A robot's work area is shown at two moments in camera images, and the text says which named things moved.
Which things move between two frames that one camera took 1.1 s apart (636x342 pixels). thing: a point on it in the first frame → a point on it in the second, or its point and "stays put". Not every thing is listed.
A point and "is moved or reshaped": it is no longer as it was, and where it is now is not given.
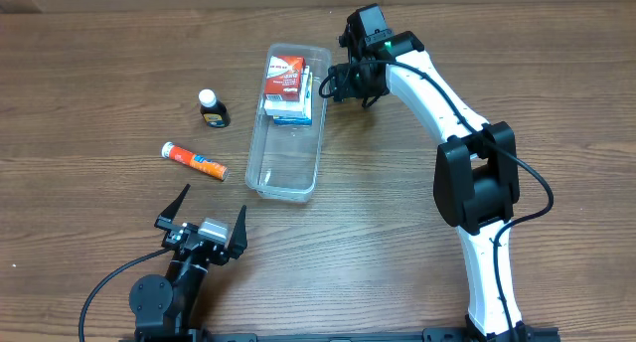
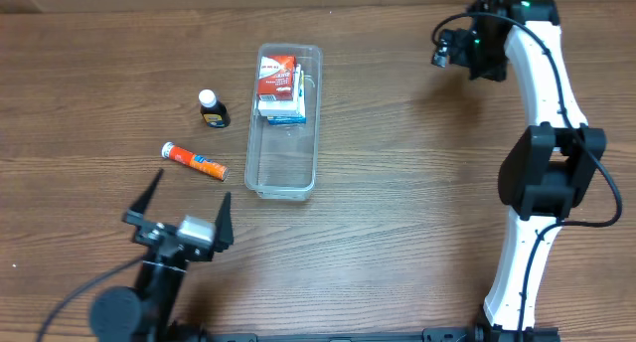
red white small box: [283, 78] is moved or reshaped
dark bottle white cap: [215, 113] stays put
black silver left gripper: [165, 222] → [223, 239]
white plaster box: [294, 109] is moved or reshaped
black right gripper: [343, 87] → [496, 67]
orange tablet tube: [188, 158] stays put
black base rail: [517, 334] stays put
